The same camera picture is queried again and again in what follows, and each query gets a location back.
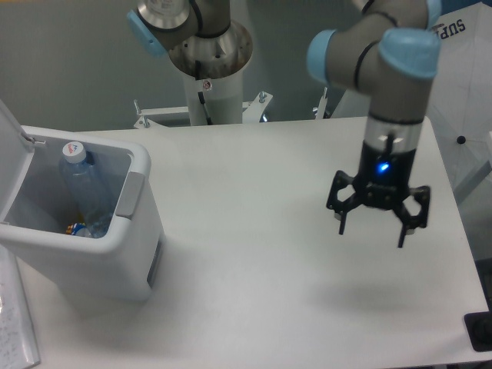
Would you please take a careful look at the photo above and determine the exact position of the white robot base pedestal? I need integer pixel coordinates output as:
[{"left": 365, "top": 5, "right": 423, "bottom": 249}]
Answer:
[{"left": 168, "top": 21, "right": 253, "bottom": 110}]

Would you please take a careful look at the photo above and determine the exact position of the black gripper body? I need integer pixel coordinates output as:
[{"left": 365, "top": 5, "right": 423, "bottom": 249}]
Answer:
[{"left": 352, "top": 141, "right": 416, "bottom": 210}]

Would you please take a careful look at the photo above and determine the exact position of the black device at edge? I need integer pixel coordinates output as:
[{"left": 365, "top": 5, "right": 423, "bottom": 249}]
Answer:
[{"left": 464, "top": 311, "right": 491, "bottom": 352}]

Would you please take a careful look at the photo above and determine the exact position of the blue yellow snack packet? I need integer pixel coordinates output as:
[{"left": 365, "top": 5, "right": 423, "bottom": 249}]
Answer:
[{"left": 65, "top": 222, "right": 91, "bottom": 238}]

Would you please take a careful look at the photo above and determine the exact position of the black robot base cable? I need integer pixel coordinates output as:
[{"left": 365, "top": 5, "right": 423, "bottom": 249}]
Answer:
[{"left": 194, "top": 60, "right": 214, "bottom": 126}]

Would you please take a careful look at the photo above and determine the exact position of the white umbrella with lettering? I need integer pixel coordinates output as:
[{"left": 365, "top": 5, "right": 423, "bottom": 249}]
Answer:
[{"left": 310, "top": 1, "right": 470, "bottom": 208}]

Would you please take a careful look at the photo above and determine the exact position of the white metal mounting bracket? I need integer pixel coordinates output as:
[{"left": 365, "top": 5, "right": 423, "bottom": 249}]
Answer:
[{"left": 132, "top": 87, "right": 330, "bottom": 129}]

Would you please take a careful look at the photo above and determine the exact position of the white open trash can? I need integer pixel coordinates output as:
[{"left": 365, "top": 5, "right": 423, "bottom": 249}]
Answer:
[{"left": 1, "top": 107, "right": 164, "bottom": 301}]

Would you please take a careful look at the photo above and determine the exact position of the clear plastic water bottle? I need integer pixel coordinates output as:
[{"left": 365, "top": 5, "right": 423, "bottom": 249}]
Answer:
[{"left": 59, "top": 141, "right": 116, "bottom": 238}]

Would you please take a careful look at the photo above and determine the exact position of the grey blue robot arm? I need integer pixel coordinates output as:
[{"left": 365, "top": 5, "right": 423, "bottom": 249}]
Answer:
[{"left": 127, "top": 1, "right": 441, "bottom": 235}]

